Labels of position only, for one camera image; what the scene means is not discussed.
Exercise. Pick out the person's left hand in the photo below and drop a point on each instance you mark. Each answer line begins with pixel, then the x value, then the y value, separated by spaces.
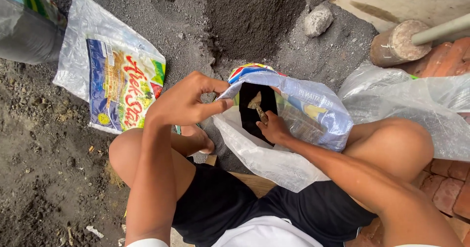
pixel 180 102

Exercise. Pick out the person's right hand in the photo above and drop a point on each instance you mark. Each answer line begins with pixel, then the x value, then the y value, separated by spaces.
pixel 275 131

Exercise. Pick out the person's right fingers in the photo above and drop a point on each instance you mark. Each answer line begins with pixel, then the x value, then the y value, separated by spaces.
pixel 270 121

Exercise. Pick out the rusty hand trowel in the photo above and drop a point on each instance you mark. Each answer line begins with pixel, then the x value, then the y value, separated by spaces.
pixel 257 103

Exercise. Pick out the white woven printed sack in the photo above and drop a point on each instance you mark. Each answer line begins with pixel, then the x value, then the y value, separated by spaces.
pixel 315 118

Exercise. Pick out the wooden plank seat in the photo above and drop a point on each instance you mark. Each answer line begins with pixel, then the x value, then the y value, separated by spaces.
pixel 253 182

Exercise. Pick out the green sandal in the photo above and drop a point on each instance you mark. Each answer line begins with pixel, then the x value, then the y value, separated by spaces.
pixel 179 129

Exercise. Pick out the black shorts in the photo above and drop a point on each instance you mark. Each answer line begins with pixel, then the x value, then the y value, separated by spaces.
pixel 220 203

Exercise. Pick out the heap of dark sand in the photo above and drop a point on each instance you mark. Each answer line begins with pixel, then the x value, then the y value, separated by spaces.
pixel 253 15

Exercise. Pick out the grey rock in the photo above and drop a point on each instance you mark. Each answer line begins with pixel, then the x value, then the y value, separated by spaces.
pixel 318 20

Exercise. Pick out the white shirt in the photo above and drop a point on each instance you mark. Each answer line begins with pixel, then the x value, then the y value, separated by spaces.
pixel 262 234

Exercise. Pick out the person's right leg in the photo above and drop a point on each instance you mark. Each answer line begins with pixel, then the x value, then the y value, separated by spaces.
pixel 396 144

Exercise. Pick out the person's leg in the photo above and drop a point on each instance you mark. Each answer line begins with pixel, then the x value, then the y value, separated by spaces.
pixel 126 155
pixel 396 144

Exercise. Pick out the clear crumpled plastic sack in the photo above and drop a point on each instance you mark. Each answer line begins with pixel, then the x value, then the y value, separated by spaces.
pixel 411 100

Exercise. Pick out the person's left leg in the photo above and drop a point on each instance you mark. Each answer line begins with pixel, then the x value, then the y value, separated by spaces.
pixel 126 155

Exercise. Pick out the wooden log mallet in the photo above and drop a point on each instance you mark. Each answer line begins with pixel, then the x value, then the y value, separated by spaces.
pixel 396 45

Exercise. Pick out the flat printed woven sack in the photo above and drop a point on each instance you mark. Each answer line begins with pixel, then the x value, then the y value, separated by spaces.
pixel 117 74

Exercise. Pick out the red brick paving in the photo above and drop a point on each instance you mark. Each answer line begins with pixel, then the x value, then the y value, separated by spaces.
pixel 446 195

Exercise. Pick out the white paper scrap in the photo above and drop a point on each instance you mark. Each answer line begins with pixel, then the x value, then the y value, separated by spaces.
pixel 94 231

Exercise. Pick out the filled grey woven sack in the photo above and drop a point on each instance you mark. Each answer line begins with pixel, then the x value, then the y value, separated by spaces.
pixel 25 30

